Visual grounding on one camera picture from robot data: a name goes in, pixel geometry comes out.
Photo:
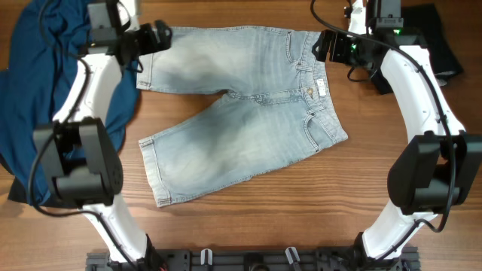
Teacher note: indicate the folded black garment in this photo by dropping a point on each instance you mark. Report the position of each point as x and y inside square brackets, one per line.
[420, 25]

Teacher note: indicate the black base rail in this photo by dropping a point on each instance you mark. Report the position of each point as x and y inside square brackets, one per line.
[324, 258]

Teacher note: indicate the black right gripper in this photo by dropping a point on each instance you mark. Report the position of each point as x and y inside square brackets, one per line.
[339, 52]

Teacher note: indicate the blue shirt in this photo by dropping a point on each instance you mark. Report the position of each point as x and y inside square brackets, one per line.
[38, 79]

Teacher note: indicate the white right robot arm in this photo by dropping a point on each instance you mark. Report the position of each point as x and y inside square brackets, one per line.
[437, 168]

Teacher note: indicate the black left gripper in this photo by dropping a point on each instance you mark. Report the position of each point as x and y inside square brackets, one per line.
[154, 46]

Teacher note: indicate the light blue denim shorts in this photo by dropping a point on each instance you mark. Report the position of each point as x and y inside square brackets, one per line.
[273, 109]

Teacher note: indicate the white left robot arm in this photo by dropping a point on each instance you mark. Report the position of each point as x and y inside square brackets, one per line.
[79, 161]

